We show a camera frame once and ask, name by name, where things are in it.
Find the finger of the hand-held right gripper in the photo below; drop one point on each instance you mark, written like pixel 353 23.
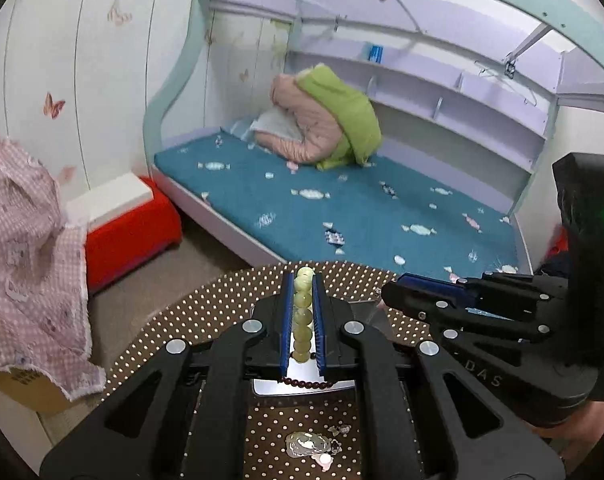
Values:
pixel 432 283
pixel 432 310

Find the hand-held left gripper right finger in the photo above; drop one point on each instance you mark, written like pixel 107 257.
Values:
pixel 318 325

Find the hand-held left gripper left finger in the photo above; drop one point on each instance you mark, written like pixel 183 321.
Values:
pixel 287 320

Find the metal box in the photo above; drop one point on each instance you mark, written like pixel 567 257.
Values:
pixel 282 390

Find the person's right forearm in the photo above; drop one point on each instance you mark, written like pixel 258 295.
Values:
pixel 597 425

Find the brown polka dot tablecloth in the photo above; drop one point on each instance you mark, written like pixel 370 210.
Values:
pixel 221 305

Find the small silver earring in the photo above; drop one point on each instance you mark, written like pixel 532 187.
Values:
pixel 342 430

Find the blue candy print mattress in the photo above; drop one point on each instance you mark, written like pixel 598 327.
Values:
pixel 282 210

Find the small pink pendant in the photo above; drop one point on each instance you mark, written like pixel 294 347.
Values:
pixel 326 461

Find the red stool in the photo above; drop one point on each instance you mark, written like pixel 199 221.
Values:
pixel 126 245

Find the green quilt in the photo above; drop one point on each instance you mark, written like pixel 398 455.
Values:
pixel 352 115

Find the pink quilt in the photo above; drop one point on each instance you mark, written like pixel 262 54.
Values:
pixel 307 125

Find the white pillow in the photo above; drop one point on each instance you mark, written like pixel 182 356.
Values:
pixel 274 122

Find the white box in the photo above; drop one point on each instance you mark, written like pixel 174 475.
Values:
pixel 106 197

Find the cardboard box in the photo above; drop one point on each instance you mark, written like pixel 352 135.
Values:
pixel 31 385

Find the pink printed cloth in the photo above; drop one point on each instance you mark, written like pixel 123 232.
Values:
pixel 26 260

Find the white wardrobe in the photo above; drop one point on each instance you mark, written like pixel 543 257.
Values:
pixel 106 85

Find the pink butterfly sticker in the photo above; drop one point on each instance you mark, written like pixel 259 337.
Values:
pixel 54 106

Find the pale butterfly sticker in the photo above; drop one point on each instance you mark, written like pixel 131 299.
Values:
pixel 117 12

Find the purple wall shelf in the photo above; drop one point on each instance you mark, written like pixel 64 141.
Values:
pixel 482 110

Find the teal bunk bed frame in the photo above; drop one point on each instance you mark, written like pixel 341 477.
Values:
pixel 171 95

